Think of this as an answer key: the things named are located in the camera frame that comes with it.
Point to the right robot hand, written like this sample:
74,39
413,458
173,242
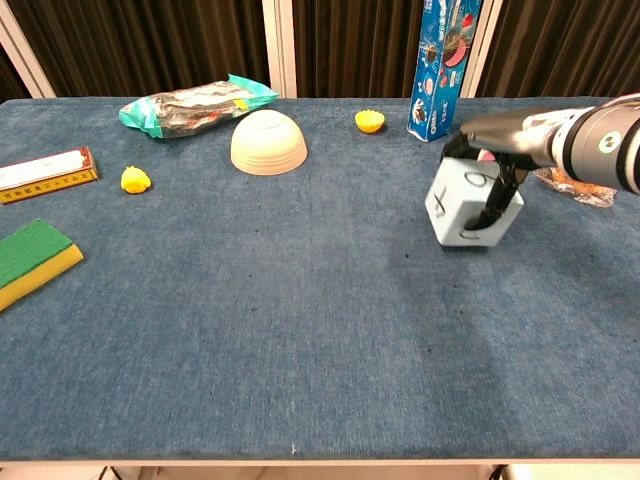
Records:
515,135

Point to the light blue numbered foam cube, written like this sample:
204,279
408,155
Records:
457,207

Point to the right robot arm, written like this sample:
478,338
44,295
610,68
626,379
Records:
605,145

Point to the pink toy cake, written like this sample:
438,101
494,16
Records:
486,156

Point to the bread in clear plastic wrap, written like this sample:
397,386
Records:
575,186

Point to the blue Oreo cookie box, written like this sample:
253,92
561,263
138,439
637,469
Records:
440,70

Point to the yellow toy far centre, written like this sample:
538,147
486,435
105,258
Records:
369,121

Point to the overturned beige bowl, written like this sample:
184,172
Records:
268,143

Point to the blue table cloth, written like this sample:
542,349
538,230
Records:
300,300

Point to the teal snack bag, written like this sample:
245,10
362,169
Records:
195,107

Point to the yellow toy chick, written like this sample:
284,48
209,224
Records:
135,180

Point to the green and yellow sponge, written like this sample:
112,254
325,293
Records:
30,257

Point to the white partition frame post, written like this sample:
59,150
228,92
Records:
482,60
25,55
279,47

